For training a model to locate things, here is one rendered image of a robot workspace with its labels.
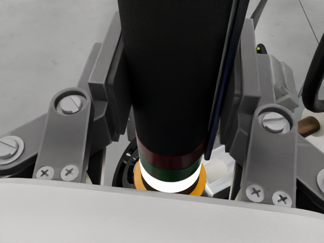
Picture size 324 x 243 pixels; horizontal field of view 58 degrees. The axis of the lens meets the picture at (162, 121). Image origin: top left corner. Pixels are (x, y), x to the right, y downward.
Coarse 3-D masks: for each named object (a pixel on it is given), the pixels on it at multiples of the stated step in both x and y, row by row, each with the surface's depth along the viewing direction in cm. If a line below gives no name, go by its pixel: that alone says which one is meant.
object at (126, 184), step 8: (136, 144) 41; (128, 152) 42; (136, 152) 40; (120, 160) 42; (128, 160) 41; (136, 160) 40; (120, 168) 41; (128, 168) 40; (120, 176) 41; (128, 176) 39; (112, 184) 40; (120, 184) 40; (128, 184) 37
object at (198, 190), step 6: (138, 162) 18; (138, 168) 18; (204, 168) 18; (138, 174) 17; (204, 174) 17; (138, 180) 17; (204, 180) 17; (138, 186) 17; (198, 186) 17; (204, 186) 17; (192, 192) 16; (198, 192) 17
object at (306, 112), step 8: (320, 40) 15; (320, 48) 15; (320, 56) 15; (312, 64) 16; (320, 64) 16; (312, 72) 16; (320, 72) 16; (312, 80) 17; (320, 80) 17; (304, 88) 18; (312, 88) 17; (304, 96) 19; (312, 96) 18; (304, 104) 20; (312, 104) 19; (320, 104) 20; (304, 112) 24; (312, 112) 23; (320, 112) 21; (320, 120) 23; (320, 128) 23
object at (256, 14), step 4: (260, 0) 38; (264, 0) 34; (260, 4) 34; (264, 4) 37; (256, 8) 35; (260, 8) 34; (256, 12) 34; (260, 12) 40; (252, 16) 34; (256, 16) 36; (256, 20) 41; (256, 24) 47
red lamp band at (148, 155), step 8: (136, 136) 13; (144, 152) 13; (152, 152) 13; (192, 152) 13; (200, 152) 13; (152, 160) 13; (160, 160) 13; (168, 160) 13; (176, 160) 13; (184, 160) 13; (192, 160) 13; (168, 168) 13; (176, 168) 13
